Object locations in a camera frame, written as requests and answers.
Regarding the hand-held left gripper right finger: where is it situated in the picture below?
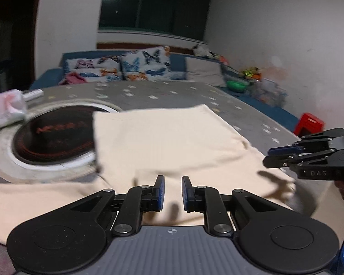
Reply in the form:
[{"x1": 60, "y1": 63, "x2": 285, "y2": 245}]
[{"x1": 181, "y1": 176, "x2": 278, "y2": 237}]

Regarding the red plastic stool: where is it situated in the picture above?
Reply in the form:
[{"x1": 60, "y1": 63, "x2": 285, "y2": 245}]
[{"x1": 293, "y1": 113, "x2": 326, "y2": 138}]

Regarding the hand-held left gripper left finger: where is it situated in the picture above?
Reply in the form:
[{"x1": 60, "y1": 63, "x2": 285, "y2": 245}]
[{"x1": 66, "y1": 175, "x2": 165, "y2": 237}]

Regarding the white remote control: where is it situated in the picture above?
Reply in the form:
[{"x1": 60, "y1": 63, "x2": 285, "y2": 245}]
[{"x1": 22, "y1": 89, "x2": 44, "y2": 102}]

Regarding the black and white plush toy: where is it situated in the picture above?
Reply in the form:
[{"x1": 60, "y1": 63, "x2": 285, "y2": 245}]
[{"x1": 192, "y1": 44, "x2": 215, "y2": 58}]

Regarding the round black table heater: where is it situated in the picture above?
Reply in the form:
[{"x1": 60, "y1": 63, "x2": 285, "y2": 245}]
[{"x1": 0, "y1": 99, "x2": 124, "y2": 184}]

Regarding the pink and white plastic bag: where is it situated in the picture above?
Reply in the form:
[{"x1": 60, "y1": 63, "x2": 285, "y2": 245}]
[{"x1": 0, "y1": 89, "x2": 28, "y2": 134}]

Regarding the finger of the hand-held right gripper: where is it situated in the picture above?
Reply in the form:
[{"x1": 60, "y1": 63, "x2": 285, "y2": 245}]
[
  {"x1": 268, "y1": 128, "x2": 344, "y2": 157},
  {"x1": 262, "y1": 148, "x2": 338, "y2": 169}
]

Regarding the wide butterfly-print pillow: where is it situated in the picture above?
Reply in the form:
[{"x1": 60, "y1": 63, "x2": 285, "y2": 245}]
[{"x1": 64, "y1": 56, "x2": 123, "y2": 84}]

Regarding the pink cloth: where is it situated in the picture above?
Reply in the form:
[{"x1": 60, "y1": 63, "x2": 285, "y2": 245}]
[{"x1": 59, "y1": 72, "x2": 88, "y2": 86}]

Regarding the cream cloth garment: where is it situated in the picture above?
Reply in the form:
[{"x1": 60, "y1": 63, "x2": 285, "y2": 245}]
[{"x1": 0, "y1": 104, "x2": 319, "y2": 245}]

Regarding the clear plastic storage box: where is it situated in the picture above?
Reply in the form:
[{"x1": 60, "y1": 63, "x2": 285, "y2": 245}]
[{"x1": 251, "y1": 79, "x2": 288, "y2": 110}]

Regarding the grey star-print table cover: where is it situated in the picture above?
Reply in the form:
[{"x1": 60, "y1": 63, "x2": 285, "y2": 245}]
[{"x1": 0, "y1": 80, "x2": 337, "y2": 275}]

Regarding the grey pillow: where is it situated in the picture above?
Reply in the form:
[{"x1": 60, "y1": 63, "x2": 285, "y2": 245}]
[{"x1": 185, "y1": 57, "x2": 226, "y2": 88}]

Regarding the square butterfly-print pillow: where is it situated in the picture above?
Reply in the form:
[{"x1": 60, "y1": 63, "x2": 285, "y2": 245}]
[{"x1": 120, "y1": 46, "x2": 172, "y2": 82}]

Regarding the yellow-green toy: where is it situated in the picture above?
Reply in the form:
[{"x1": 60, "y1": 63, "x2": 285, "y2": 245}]
[{"x1": 241, "y1": 67, "x2": 264, "y2": 81}]

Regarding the dark window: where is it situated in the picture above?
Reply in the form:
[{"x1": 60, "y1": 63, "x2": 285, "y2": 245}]
[{"x1": 98, "y1": 0, "x2": 213, "y2": 42}]

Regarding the blue sofa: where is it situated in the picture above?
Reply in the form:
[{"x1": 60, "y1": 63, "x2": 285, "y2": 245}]
[{"x1": 30, "y1": 50, "x2": 300, "y2": 134}]

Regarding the green bowl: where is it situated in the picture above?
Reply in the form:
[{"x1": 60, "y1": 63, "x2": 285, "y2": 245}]
[{"x1": 226, "y1": 80, "x2": 247, "y2": 93}]

